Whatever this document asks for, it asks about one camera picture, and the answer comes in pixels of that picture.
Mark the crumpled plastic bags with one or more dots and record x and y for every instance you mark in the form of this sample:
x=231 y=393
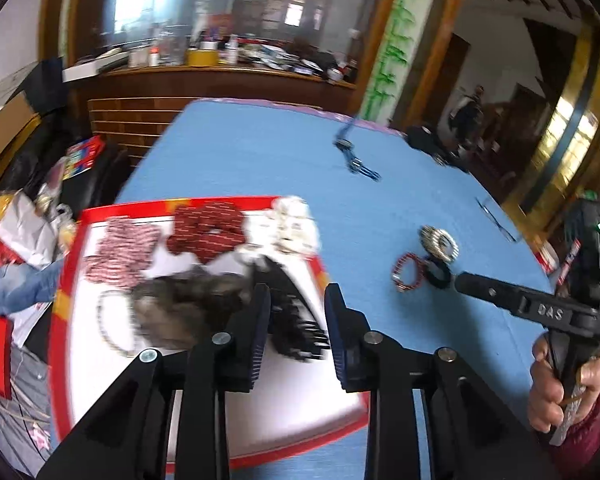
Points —
x=30 y=230

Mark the white pearl hair accessory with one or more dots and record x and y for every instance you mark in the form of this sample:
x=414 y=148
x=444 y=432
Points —
x=292 y=225

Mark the grey fur scrunchie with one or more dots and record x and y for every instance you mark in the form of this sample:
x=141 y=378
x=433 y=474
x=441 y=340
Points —
x=185 y=305

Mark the flat white box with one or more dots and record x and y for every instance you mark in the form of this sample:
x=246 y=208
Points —
x=97 y=65

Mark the colourful printed box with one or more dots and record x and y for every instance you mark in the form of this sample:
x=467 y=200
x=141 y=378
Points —
x=82 y=157

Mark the red and white scrunchie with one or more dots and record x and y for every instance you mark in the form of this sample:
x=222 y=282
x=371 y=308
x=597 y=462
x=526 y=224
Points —
x=122 y=252

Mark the person's right forearm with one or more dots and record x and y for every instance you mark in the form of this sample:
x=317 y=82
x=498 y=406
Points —
x=595 y=425

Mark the bamboo wall sticker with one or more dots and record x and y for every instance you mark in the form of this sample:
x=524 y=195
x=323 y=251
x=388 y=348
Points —
x=395 y=50

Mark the cardboard box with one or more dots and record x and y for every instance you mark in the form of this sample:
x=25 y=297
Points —
x=5 y=135

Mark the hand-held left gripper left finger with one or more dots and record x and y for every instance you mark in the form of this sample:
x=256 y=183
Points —
x=257 y=341

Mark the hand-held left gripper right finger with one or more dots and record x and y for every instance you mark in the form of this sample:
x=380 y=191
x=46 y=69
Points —
x=335 y=341

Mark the black bag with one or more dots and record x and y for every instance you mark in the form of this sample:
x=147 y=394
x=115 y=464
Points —
x=430 y=142

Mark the gold door frame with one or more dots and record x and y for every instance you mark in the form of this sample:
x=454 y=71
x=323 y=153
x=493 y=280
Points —
x=562 y=125

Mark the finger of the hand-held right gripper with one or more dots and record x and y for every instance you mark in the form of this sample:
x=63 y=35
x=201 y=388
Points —
x=487 y=291

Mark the yellow box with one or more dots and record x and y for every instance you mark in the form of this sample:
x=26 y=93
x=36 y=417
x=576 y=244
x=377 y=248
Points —
x=202 y=57

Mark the person's right hand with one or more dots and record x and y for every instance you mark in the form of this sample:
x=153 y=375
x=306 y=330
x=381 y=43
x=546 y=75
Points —
x=542 y=390

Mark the dark backpack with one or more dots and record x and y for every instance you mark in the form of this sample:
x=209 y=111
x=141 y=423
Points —
x=467 y=115

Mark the wooden counter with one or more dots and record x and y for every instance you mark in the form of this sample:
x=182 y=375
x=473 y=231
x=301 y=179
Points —
x=180 y=100

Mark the silver grey scrunchie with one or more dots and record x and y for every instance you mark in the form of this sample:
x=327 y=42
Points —
x=440 y=245

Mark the red-bordered white tray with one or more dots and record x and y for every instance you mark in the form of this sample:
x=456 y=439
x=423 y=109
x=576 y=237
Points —
x=290 y=410

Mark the dark red scrunchie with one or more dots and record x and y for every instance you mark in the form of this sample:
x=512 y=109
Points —
x=205 y=230

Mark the blue denim cloth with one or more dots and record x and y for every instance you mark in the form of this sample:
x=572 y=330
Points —
x=15 y=285

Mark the black hair claw clip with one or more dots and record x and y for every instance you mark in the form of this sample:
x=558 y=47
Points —
x=295 y=310

